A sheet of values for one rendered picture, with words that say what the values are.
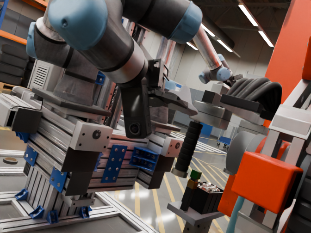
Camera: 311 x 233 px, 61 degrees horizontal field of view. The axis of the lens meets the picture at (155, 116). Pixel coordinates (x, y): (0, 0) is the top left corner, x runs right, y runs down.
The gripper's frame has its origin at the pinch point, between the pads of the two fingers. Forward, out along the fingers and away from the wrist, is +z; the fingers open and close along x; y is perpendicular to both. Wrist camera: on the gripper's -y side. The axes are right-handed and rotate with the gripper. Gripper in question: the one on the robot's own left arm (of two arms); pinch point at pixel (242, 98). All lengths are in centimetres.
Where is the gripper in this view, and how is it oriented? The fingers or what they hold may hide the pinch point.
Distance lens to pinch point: 183.6
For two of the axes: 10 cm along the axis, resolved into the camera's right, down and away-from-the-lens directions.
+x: 6.4, -1.0, -7.7
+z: 5.7, 7.3, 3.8
